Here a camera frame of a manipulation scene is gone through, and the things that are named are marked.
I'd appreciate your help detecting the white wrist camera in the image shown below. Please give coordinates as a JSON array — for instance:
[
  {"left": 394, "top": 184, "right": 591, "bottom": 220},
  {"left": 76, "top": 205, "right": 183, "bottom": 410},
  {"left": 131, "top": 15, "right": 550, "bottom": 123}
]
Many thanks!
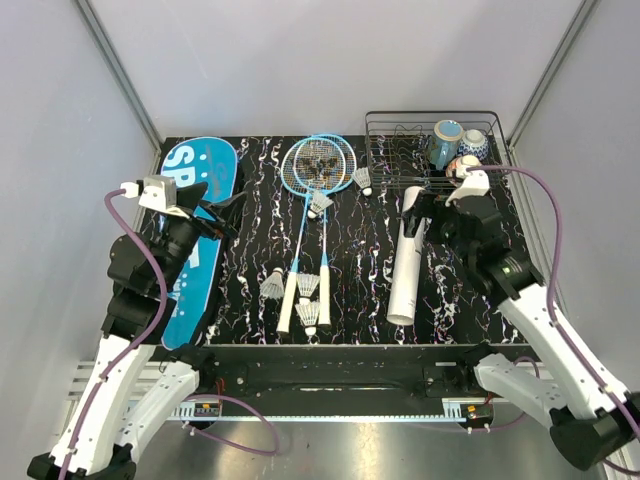
[
  {"left": 445, "top": 166, "right": 490, "bottom": 207},
  {"left": 120, "top": 175, "right": 178, "bottom": 215}
]

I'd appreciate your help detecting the blue ceramic mug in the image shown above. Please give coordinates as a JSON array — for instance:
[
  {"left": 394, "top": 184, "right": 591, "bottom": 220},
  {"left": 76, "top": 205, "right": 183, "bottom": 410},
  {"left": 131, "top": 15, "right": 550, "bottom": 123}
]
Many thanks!
[{"left": 427, "top": 119, "right": 464, "bottom": 171}]

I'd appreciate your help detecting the aluminium frame post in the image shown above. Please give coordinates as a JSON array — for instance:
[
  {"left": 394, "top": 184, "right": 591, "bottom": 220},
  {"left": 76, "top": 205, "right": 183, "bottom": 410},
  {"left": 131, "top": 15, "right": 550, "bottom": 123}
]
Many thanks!
[
  {"left": 507, "top": 0, "right": 601, "bottom": 148},
  {"left": 71, "top": 0, "right": 164, "bottom": 151}
]

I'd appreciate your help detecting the blue badminton racket left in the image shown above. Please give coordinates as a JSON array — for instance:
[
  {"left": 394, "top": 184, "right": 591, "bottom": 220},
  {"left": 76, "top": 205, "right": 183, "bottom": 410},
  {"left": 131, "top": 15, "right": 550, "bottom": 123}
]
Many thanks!
[{"left": 276, "top": 136, "right": 346, "bottom": 335}]

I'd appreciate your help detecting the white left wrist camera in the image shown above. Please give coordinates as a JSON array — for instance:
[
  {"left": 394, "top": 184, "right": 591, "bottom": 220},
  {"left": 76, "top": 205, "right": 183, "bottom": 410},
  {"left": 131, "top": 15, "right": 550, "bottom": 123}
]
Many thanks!
[{"left": 120, "top": 175, "right": 178, "bottom": 215}]

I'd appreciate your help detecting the black wire dish basket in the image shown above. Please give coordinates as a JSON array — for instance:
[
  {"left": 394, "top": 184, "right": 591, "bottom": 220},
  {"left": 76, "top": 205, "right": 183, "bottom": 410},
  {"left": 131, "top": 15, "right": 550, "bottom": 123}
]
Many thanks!
[{"left": 365, "top": 110, "right": 512, "bottom": 193}]

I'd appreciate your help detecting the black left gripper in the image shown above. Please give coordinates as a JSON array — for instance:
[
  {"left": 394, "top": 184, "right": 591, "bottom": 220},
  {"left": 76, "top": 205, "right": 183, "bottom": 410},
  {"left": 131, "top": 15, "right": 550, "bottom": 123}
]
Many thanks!
[{"left": 158, "top": 181, "right": 249, "bottom": 289}]

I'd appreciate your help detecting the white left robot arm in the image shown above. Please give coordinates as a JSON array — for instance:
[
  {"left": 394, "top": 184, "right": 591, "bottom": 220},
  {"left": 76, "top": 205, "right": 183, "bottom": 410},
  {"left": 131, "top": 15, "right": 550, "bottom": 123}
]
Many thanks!
[{"left": 27, "top": 176, "right": 246, "bottom": 479}]

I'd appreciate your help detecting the blue white patterned bowl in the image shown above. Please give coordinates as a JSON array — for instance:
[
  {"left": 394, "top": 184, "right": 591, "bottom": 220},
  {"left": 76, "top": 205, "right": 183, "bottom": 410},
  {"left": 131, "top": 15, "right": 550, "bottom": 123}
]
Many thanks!
[{"left": 457, "top": 129, "right": 489, "bottom": 162}]

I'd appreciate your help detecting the blue badminton racket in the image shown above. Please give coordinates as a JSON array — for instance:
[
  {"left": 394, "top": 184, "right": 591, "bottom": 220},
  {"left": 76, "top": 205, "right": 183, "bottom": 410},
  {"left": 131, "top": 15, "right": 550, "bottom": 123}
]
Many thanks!
[
  {"left": 276, "top": 136, "right": 346, "bottom": 335},
  {"left": 294, "top": 136, "right": 348, "bottom": 330}
]

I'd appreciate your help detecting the white shuttlecock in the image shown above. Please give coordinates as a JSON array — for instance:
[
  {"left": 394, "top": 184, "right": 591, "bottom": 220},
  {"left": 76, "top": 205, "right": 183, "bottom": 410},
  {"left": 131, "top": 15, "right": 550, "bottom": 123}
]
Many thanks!
[
  {"left": 260, "top": 267, "right": 285, "bottom": 300},
  {"left": 297, "top": 273, "right": 320, "bottom": 298},
  {"left": 295, "top": 301, "right": 320, "bottom": 337},
  {"left": 307, "top": 191, "right": 333, "bottom": 219},
  {"left": 352, "top": 167, "right": 373, "bottom": 197}
]

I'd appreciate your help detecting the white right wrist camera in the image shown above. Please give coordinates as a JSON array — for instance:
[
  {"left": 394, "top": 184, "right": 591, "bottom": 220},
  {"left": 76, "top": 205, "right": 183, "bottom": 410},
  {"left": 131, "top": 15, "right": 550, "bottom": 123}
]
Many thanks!
[{"left": 445, "top": 166, "right": 490, "bottom": 207}]

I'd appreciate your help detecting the blue sport racket bag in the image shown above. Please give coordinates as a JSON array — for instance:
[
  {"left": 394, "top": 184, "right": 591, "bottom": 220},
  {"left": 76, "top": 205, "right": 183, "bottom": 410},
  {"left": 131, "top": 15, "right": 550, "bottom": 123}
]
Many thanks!
[{"left": 158, "top": 136, "right": 239, "bottom": 350}]

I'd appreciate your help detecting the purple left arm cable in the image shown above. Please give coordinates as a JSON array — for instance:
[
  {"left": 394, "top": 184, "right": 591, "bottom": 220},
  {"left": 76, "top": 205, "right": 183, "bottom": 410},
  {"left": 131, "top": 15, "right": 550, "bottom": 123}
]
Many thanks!
[{"left": 57, "top": 188, "right": 277, "bottom": 480}]

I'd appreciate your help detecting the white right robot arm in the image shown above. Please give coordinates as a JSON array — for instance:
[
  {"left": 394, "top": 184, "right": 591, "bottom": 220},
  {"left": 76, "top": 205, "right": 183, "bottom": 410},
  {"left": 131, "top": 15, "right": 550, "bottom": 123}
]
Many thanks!
[{"left": 399, "top": 187, "right": 639, "bottom": 471}]

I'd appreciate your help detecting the aluminium frame post right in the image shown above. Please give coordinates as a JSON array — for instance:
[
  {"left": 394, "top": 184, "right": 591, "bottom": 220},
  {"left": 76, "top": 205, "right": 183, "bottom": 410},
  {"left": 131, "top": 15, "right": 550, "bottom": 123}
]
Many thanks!
[{"left": 507, "top": 0, "right": 601, "bottom": 148}]

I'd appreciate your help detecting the red white patterned bowl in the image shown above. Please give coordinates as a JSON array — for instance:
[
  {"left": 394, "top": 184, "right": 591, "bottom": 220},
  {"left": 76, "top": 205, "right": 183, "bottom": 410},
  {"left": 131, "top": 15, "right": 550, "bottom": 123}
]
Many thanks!
[{"left": 445, "top": 155, "right": 481, "bottom": 182}]

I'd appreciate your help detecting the aluminium frame post left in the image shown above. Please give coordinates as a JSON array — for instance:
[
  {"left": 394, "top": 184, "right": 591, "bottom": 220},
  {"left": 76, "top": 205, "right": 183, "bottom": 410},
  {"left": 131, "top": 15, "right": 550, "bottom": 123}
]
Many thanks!
[{"left": 71, "top": 0, "right": 164, "bottom": 151}]

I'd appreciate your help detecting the white shuttlecock tube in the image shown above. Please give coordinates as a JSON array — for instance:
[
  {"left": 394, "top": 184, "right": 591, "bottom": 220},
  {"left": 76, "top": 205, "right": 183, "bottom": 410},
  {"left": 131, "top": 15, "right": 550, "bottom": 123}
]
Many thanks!
[{"left": 386, "top": 218, "right": 425, "bottom": 326}]

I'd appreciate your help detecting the blue badminton racket right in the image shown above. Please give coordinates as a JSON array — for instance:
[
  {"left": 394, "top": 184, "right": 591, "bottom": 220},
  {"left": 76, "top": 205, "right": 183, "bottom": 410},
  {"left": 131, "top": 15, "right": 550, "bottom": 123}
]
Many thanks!
[{"left": 294, "top": 136, "right": 348, "bottom": 330}]

